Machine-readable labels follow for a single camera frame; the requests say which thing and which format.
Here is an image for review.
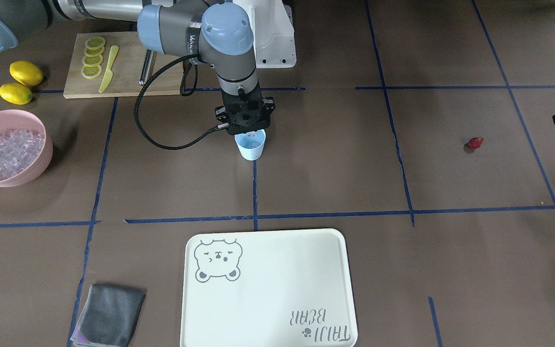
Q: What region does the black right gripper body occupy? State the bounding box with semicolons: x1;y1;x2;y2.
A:
214;86;276;135

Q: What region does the red strawberry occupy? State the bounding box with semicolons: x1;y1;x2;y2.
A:
467;137;484;149

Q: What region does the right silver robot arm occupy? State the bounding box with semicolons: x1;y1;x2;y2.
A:
0;0;275;135

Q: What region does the light blue plastic cup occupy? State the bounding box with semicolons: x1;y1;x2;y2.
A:
234;130;266;161

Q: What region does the pile of clear ice cubes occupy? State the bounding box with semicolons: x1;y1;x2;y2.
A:
0;128;46;181

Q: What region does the steel muddler with black tip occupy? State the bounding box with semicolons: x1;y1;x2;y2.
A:
138;49;157;86

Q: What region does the yellow plastic knife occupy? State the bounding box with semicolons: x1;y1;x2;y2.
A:
98;45;120;93

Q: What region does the wooden cutting board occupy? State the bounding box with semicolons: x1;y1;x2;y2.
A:
63;31;187;99

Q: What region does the upper lemon slice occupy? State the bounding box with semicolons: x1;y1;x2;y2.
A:
84;37;106;50

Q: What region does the cream bear serving tray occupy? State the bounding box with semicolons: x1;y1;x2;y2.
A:
179;228;358;347

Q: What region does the upper whole lemon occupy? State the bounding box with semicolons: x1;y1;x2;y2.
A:
9;61;44;87

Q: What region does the whole lemon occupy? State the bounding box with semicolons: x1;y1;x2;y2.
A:
0;83;33;105
9;61;44;87

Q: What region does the lower whole lemon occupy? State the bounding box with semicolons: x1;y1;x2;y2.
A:
0;83;33;105

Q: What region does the grey folded cloth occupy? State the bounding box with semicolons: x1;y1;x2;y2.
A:
70;283;146;347

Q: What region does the pink bowl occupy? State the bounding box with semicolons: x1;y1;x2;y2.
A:
0;109;53;187

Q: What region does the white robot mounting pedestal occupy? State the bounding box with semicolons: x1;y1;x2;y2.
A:
234;0;297;69

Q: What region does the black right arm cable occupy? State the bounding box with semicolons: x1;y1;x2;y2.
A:
134;54;230;150

